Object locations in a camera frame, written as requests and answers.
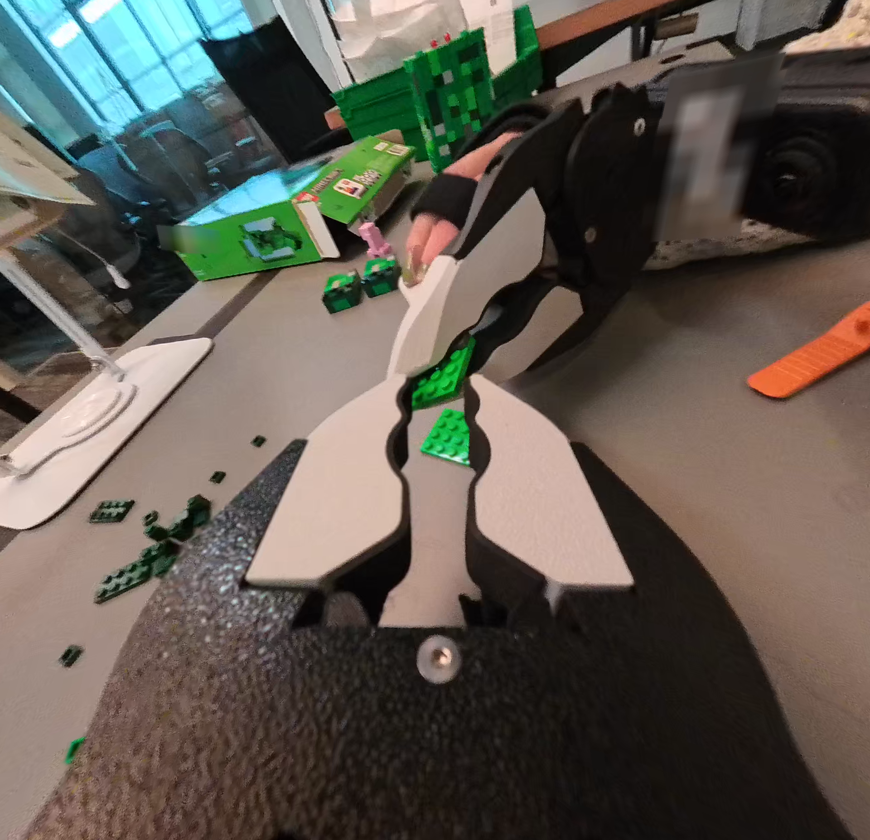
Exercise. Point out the black office chair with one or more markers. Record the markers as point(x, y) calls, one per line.
point(272, 85)

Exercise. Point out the green plastic bin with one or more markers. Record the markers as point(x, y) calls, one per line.
point(374, 106)

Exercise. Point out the dark green long lego plate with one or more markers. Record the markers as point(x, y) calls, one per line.
point(122, 582)

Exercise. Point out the white book stand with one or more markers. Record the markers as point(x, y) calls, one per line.
point(102, 418)

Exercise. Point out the green lego set box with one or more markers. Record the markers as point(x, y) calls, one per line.
point(224, 235)

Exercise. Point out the white paper bag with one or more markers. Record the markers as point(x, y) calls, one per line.
point(394, 24)

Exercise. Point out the green lego build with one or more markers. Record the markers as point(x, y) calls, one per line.
point(340, 295)
point(380, 279)

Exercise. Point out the orange lego brick separator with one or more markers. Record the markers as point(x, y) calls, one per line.
point(809, 361)

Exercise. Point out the tall green lego creeper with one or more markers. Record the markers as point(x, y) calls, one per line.
point(448, 99)

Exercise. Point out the lego instruction booklet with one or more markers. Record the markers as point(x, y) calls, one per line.
point(34, 164)

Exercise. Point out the pink lego pig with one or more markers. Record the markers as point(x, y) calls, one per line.
point(374, 238)

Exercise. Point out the dark green short lego plate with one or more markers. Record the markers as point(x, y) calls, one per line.
point(112, 510)

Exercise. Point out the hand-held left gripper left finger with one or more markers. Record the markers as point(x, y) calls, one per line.
point(326, 500)

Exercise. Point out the brown desk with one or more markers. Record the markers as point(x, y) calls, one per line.
point(612, 11)

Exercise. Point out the person's right hand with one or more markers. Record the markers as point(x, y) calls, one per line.
point(431, 238)

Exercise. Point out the pile of dark green pieces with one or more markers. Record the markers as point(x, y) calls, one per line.
point(177, 524)

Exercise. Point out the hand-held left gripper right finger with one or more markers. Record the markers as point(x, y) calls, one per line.
point(544, 507)

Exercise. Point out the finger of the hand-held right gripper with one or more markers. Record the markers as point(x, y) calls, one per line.
point(544, 323)
point(503, 249)

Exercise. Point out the bright green square lego plate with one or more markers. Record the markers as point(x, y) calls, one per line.
point(448, 439)
point(438, 381)

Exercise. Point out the large paned window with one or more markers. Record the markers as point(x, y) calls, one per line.
point(136, 38)

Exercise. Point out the person's right forearm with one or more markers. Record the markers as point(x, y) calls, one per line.
point(836, 35)

